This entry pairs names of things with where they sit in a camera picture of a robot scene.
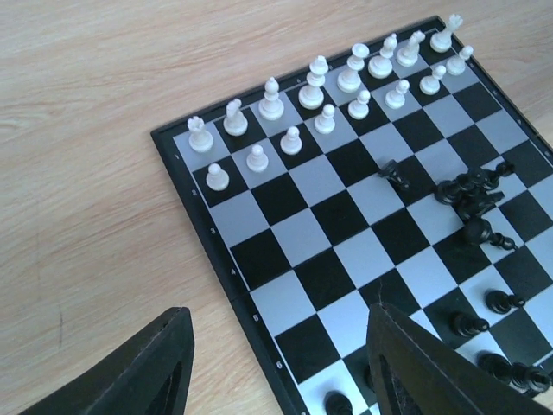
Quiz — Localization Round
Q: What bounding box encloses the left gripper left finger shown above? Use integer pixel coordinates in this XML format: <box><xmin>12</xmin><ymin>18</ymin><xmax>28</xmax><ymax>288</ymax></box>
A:
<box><xmin>23</xmin><ymin>307</ymin><xmax>194</xmax><ymax>415</ymax></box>

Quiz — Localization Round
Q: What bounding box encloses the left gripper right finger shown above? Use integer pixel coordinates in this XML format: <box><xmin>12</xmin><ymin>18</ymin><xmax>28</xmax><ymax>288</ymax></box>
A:
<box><xmin>367</xmin><ymin>303</ymin><xmax>552</xmax><ymax>414</ymax></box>

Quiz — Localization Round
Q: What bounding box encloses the black grey chess board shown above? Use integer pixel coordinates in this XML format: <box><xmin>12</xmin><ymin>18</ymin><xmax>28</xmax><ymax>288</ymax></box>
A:
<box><xmin>152</xmin><ymin>40</ymin><xmax>552</xmax><ymax>414</ymax></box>

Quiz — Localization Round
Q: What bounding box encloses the lying black bishop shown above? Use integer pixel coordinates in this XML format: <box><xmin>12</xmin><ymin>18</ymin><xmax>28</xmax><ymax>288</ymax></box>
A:
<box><xmin>462</xmin><ymin>218</ymin><xmax>518</xmax><ymax>251</ymax></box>

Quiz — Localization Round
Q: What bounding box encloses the lying black pawn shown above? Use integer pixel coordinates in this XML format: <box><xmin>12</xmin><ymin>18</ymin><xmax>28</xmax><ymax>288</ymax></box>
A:
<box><xmin>378</xmin><ymin>159</ymin><xmax>410</xmax><ymax>191</ymax></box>

